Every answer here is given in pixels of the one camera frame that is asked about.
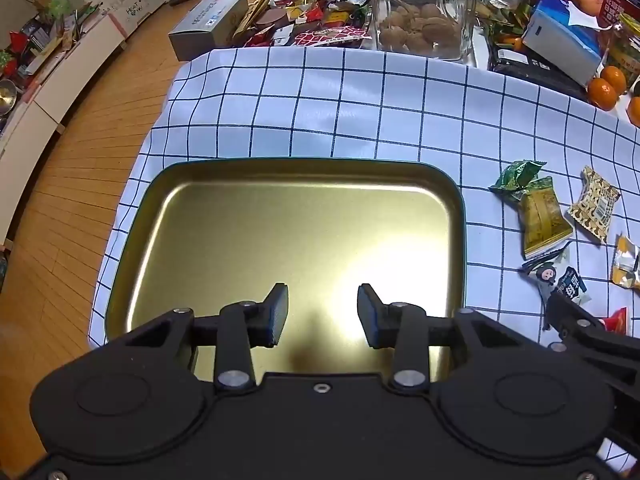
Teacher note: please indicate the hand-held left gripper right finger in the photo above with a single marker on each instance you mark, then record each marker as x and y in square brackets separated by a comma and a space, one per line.
[367, 315]

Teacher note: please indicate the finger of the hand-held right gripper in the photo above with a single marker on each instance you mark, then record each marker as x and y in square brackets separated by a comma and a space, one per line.
[567, 315]

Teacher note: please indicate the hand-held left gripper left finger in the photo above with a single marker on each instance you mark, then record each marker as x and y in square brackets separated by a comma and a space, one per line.
[276, 315]

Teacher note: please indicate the dark blue white snack packet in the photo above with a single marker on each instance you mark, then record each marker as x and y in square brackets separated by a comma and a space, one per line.
[552, 275]

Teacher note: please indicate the red white snack packet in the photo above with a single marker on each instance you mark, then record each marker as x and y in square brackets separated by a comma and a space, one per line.
[619, 319]

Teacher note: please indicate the silver orange snack packet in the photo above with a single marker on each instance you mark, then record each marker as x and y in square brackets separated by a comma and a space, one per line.
[627, 262]

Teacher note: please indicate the gold metal tray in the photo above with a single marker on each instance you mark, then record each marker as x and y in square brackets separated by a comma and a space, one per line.
[300, 235]

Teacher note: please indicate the yellow green snack packet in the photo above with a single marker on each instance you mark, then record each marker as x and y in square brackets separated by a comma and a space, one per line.
[542, 222]

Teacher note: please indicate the beige patterned snack packet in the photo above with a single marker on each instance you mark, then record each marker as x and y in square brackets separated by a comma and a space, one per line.
[595, 205]

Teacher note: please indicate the green twisted candy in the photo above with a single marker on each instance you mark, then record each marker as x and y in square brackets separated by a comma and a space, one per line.
[517, 175]

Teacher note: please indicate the white checked tablecloth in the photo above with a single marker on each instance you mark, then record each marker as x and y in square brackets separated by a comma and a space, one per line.
[350, 110]

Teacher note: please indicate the pile of tangerines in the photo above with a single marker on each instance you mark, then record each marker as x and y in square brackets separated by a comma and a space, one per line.
[602, 94]

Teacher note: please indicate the black flat packet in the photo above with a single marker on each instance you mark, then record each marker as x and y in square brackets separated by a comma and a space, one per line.
[535, 69]

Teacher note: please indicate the green jar with yellow lid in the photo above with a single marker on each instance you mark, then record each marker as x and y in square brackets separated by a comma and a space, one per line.
[625, 52]

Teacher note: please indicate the blue tissue box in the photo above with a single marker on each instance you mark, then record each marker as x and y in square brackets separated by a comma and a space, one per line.
[555, 40]

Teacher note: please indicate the pile of walnuts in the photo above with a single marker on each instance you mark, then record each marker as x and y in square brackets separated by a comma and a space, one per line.
[420, 32]

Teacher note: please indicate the grey cardboard box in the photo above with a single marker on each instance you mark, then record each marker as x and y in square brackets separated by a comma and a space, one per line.
[207, 25]

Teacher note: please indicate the round brown chocolate disc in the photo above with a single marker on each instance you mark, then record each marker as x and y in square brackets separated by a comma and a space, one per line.
[273, 16]

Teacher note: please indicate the pile of assorted wrapped sweets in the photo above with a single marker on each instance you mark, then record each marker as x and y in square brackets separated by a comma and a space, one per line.
[320, 17]

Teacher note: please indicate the long kraft paper box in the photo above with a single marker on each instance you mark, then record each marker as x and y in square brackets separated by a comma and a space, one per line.
[252, 12]

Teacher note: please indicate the white low cabinet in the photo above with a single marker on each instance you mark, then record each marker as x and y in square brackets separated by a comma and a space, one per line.
[55, 95]

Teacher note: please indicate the red labelled jar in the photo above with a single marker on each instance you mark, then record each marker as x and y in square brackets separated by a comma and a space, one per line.
[620, 5]

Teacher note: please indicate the orange pink apple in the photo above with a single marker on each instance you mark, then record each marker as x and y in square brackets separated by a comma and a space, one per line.
[589, 1]

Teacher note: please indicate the metal bowl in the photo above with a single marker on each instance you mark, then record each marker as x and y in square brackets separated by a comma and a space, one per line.
[7, 92]

